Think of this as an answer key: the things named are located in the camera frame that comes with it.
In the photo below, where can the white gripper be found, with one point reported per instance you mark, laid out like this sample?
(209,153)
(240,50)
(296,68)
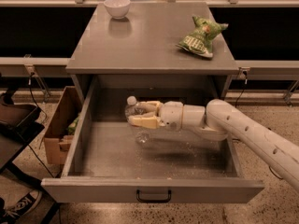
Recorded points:
(172,114)

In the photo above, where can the clear plastic water bottle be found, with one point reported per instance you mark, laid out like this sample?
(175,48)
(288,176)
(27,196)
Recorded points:
(144,115)

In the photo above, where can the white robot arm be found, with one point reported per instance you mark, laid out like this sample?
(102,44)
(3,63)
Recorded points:
(216,121)

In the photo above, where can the grey cabinet with counter top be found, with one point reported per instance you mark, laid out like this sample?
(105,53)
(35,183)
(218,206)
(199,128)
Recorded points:
(140,51)

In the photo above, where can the open grey top drawer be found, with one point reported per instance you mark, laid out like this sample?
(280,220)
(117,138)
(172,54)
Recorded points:
(106,165)

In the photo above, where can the green chip bag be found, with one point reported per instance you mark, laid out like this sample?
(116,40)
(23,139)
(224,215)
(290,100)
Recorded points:
(199,41)

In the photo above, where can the brown cardboard box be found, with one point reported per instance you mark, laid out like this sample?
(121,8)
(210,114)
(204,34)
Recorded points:
(60,132)

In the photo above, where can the white ceramic bowl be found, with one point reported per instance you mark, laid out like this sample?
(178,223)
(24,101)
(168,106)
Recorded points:
(117,9)

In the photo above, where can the black and white sneaker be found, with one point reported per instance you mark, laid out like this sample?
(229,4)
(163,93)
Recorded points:
(9,215)

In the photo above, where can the black drawer handle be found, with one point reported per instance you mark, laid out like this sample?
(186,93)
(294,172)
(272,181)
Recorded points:
(144,197)

